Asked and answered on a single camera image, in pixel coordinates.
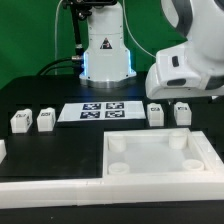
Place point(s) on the black camera stand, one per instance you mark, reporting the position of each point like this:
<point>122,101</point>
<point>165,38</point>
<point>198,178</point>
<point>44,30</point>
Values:
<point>79,12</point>

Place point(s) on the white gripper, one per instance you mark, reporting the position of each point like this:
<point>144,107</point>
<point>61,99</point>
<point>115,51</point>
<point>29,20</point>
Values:
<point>172,77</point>

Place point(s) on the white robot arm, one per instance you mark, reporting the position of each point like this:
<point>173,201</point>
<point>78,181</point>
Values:
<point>194,68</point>

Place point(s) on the white square tabletop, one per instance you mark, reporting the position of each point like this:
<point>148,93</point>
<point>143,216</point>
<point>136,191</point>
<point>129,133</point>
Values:
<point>158,151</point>

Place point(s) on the white marker sheet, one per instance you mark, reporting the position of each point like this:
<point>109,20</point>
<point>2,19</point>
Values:
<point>94,111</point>

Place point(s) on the white U-shaped fence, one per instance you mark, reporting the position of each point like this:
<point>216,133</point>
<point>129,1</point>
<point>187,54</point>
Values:
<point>120,189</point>

